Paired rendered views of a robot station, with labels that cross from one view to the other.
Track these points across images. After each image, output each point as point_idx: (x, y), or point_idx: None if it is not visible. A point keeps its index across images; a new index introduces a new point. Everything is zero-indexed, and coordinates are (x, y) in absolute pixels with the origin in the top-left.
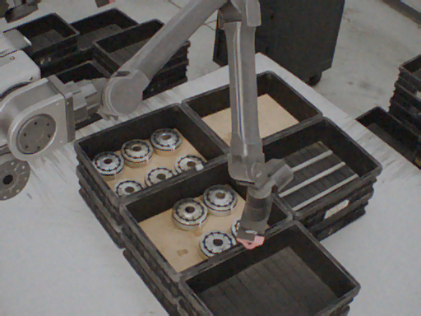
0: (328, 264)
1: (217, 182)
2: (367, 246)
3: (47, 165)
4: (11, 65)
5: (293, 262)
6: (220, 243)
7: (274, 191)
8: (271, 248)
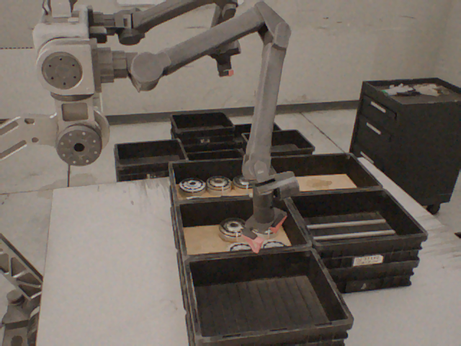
0: (329, 293)
1: None
2: (403, 314)
3: (158, 188)
4: (67, 26)
5: (305, 289)
6: None
7: (279, 197)
8: (286, 269)
